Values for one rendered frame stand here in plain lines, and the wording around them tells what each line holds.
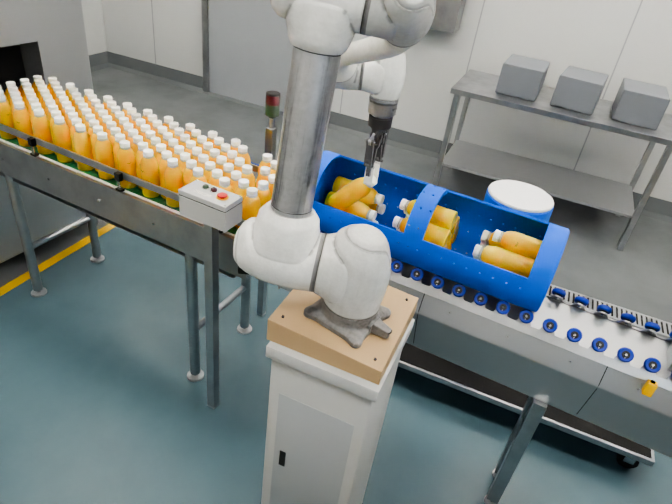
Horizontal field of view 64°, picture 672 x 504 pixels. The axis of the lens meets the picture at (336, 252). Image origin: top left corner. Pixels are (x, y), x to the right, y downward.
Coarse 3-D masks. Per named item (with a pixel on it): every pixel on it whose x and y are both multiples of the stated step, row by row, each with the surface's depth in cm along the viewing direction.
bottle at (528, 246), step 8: (512, 232) 170; (504, 240) 170; (512, 240) 169; (520, 240) 168; (528, 240) 168; (536, 240) 168; (504, 248) 172; (512, 248) 169; (520, 248) 168; (528, 248) 167; (536, 248) 166; (528, 256) 168; (536, 256) 167
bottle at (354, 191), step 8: (352, 184) 181; (360, 184) 179; (336, 192) 187; (344, 192) 183; (352, 192) 181; (360, 192) 180; (368, 192) 181; (336, 200) 186; (344, 200) 184; (352, 200) 184; (336, 208) 188; (344, 208) 188
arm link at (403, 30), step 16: (368, 0) 99; (384, 0) 98; (400, 0) 96; (416, 0) 96; (432, 0) 99; (368, 16) 101; (384, 16) 100; (400, 16) 98; (416, 16) 98; (432, 16) 102; (368, 32) 105; (384, 32) 104; (400, 32) 104; (416, 32) 104
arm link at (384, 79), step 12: (384, 60) 154; (396, 60) 154; (372, 72) 155; (384, 72) 155; (396, 72) 155; (360, 84) 158; (372, 84) 157; (384, 84) 157; (396, 84) 157; (372, 96) 161; (384, 96) 159; (396, 96) 161
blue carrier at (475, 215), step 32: (352, 160) 193; (320, 192) 201; (384, 192) 201; (416, 192) 194; (448, 192) 182; (320, 224) 189; (384, 224) 202; (416, 224) 171; (480, 224) 189; (512, 224) 183; (544, 224) 173; (416, 256) 175; (448, 256) 169; (544, 256) 158; (480, 288) 172; (512, 288) 164; (544, 288) 159
